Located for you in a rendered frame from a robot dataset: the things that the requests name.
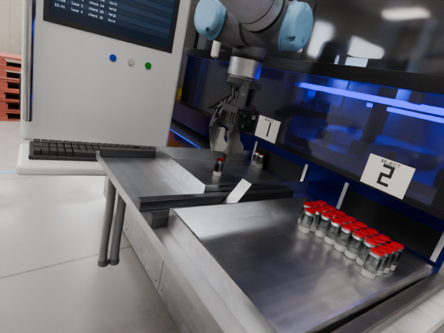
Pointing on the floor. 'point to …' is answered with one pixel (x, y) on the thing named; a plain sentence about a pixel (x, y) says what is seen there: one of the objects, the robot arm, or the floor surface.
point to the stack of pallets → (9, 87)
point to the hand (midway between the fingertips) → (219, 155)
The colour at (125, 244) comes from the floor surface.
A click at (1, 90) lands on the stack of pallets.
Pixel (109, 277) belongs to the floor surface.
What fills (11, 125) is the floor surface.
